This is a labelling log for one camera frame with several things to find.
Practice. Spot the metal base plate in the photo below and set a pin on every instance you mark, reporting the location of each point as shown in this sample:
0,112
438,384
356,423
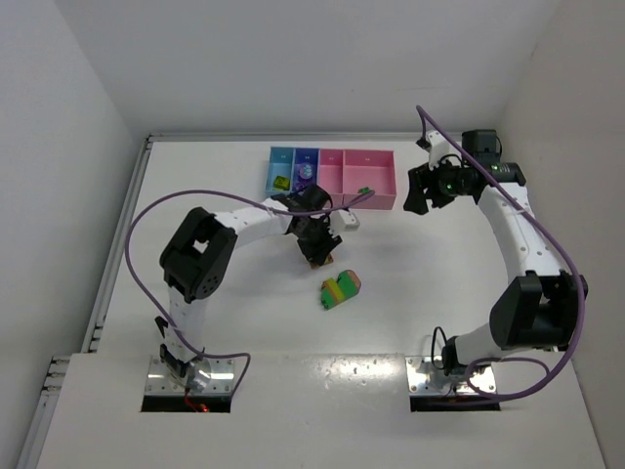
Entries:
205,378
425,380

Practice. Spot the dark blue bin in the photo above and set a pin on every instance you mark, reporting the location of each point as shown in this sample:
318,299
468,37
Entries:
305,155

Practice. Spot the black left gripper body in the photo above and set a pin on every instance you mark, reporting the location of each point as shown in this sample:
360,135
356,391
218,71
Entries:
318,245

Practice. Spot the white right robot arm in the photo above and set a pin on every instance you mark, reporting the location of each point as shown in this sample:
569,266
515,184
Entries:
539,307

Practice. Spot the light blue bin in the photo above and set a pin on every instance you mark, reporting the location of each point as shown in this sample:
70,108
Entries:
281,163

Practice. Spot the orange and yellow lego piece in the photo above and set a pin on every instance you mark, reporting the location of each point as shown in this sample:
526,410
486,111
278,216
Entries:
328,260

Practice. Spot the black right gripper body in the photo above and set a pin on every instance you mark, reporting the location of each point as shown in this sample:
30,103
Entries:
427,184

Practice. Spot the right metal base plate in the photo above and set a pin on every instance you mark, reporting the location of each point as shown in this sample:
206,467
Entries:
425,380

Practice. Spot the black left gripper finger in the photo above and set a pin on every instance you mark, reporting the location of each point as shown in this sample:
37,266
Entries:
311,252
328,240

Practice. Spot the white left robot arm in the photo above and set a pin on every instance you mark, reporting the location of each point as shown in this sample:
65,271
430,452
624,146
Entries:
196,258

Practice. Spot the green striped lego stack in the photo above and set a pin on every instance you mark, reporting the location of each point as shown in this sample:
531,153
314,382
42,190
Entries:
335,291

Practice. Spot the large pink bin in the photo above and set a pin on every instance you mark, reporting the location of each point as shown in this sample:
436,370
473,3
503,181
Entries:
373,169

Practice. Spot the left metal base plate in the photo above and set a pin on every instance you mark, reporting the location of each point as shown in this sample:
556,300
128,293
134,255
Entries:
205,378

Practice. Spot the small pink bin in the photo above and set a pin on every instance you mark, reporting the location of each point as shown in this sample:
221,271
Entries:
330,174

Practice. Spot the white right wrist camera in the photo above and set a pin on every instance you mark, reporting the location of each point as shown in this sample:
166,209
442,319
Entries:
436,146

